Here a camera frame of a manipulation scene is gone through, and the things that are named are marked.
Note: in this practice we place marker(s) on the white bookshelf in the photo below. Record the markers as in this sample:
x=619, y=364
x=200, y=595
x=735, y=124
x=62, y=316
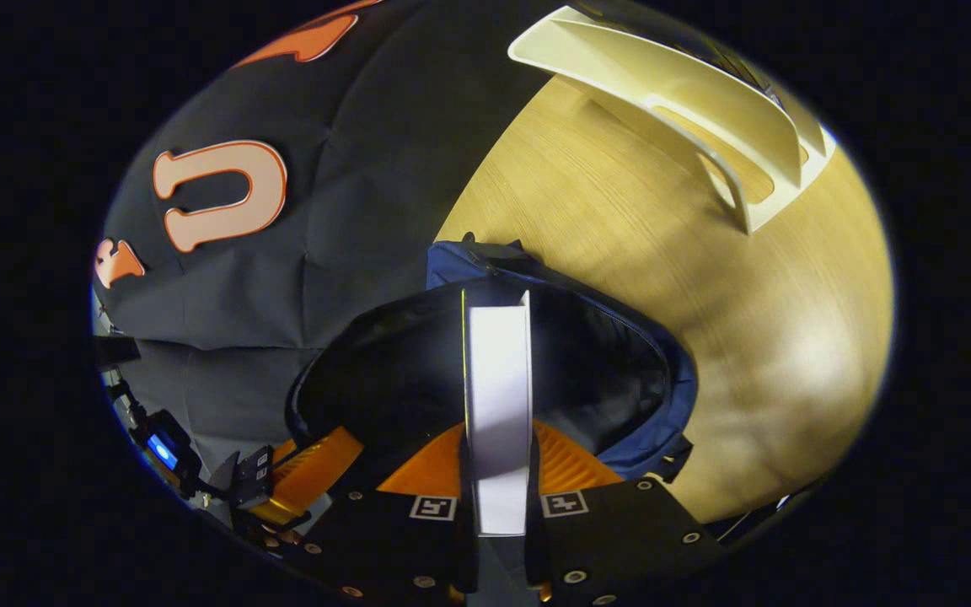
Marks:
x=705, y=101

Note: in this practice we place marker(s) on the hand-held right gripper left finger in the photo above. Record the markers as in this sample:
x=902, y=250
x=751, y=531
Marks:
x=384, y=539

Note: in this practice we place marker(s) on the blue schoolbag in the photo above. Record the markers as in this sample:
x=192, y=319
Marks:
x=460, y=265

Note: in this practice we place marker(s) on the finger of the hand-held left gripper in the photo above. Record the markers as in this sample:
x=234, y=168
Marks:
x=313, y=468

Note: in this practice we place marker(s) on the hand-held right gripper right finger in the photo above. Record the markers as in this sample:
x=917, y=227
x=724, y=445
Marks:
x=620, y=539

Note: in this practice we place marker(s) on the black book with white back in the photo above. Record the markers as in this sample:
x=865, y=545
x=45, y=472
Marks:
x=498, y=405

